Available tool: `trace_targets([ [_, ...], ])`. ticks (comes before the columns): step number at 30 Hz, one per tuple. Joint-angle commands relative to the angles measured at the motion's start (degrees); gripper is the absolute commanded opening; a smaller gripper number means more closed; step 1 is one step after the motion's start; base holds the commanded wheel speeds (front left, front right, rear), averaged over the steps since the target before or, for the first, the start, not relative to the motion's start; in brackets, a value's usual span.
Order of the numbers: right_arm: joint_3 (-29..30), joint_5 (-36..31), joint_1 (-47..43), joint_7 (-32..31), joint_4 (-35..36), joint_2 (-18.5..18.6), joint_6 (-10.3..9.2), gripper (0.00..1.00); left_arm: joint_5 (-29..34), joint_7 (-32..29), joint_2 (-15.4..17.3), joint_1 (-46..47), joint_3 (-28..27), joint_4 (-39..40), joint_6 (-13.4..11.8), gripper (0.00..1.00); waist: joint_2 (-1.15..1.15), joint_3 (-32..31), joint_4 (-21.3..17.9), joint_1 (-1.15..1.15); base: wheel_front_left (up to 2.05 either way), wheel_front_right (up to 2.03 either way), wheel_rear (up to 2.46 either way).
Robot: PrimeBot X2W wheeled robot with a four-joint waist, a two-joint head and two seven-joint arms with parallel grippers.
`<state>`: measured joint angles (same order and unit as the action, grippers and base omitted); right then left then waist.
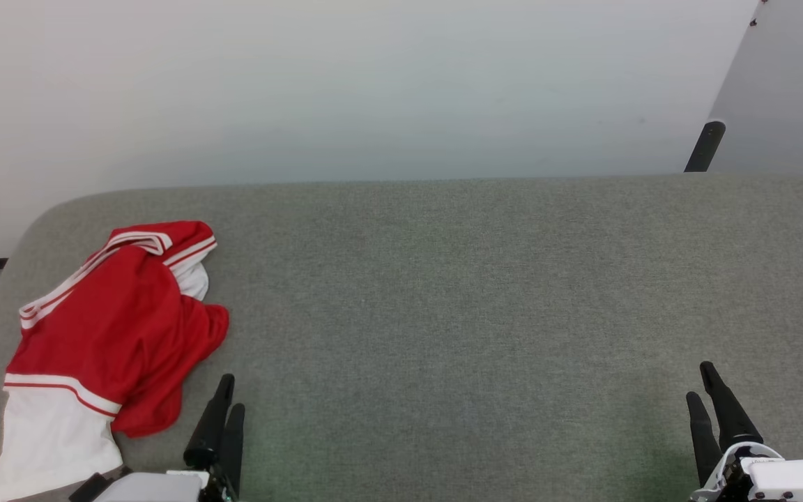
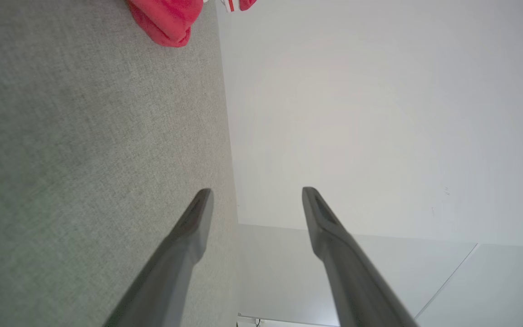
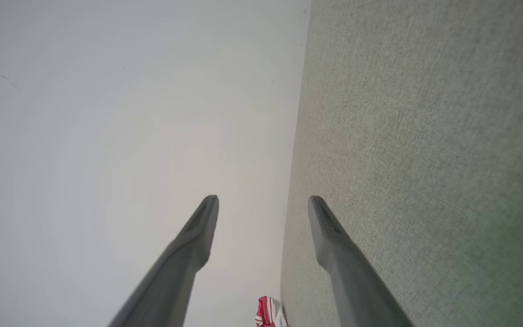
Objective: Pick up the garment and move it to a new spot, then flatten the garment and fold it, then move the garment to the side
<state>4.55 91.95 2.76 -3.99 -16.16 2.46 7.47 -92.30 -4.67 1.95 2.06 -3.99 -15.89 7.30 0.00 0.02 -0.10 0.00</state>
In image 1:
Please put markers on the black slanted pole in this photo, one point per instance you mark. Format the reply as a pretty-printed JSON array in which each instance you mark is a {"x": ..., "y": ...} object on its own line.
[{"x": 705, "y": 146}]

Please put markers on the grey fabric sofa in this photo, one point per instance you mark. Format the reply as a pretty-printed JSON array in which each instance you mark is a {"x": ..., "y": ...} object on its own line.
[{"x": 457, "y": 314}]

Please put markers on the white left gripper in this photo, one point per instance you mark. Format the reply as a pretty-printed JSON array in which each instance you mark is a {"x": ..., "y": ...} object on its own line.
[{"x": 157, "y": 487}]

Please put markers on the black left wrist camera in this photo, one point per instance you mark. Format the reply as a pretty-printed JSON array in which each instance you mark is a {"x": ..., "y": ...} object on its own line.
[{"x": 105, "y": 486}]

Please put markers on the red white basketball jersey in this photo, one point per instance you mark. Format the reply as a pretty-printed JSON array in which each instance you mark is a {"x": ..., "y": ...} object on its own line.
[{"x": 109, "y": 335}]

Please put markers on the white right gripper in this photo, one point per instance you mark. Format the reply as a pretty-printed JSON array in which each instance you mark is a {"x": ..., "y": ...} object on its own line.
[{"x": 778, "y": 477}]

